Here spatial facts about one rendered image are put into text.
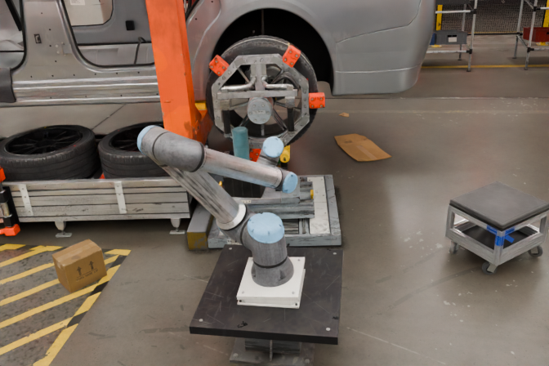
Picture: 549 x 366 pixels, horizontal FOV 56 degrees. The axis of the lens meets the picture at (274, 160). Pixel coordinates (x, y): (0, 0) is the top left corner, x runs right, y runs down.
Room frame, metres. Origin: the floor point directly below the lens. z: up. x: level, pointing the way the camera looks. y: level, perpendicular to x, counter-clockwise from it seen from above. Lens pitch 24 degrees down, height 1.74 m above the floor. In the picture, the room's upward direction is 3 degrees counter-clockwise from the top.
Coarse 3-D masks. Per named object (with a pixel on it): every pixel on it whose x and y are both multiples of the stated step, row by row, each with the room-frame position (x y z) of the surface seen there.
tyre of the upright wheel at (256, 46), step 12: (264, 36) 3.04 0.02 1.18; (228, 48) 3.05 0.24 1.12; (240, 48) 2.87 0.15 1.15; (252, 48) 2.86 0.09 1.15; (264, 48) 2.86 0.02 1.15; (276, 48) 2.85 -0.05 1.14; (228, 60) 2.87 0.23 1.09; (300, 60) 2.85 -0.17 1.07; (300, 72) 2.84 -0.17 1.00; (312, 72) 2.89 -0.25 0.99; (312, 84) 2.84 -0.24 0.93; (312, 120) 2.85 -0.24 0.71; (300, 132) 2.85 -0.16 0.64; (288, 144) 2.85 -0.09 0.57
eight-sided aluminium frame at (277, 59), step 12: (240, 60) 2.78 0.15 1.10; (252, 60) 2.79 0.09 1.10; (264, 60) 2.77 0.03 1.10; (276, 60) 2.77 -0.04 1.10; (228, 72) 2.79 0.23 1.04; (288, 72) 2.76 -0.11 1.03; (216, 84) 2.79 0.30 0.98; (300, 84) 2.76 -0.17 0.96; (216, 108) 2.79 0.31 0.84; (216, 120) 2.79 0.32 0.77; (300, 120) 2.77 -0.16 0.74; (252, 144) 2.78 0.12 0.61
